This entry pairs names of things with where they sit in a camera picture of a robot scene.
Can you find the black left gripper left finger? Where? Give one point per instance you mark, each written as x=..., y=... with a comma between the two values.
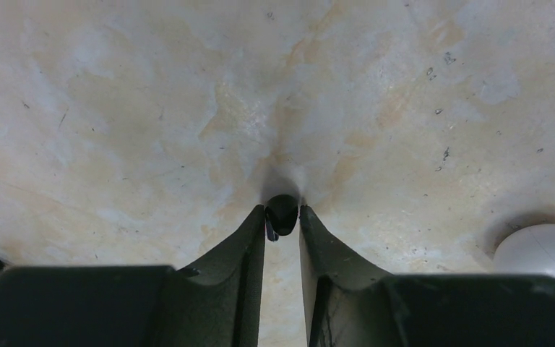
x=213, y=301

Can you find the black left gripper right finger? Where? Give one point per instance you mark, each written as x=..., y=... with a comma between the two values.
x=349, y=301

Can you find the white earbud charging case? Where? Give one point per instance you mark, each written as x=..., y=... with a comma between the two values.
x=530, y=250

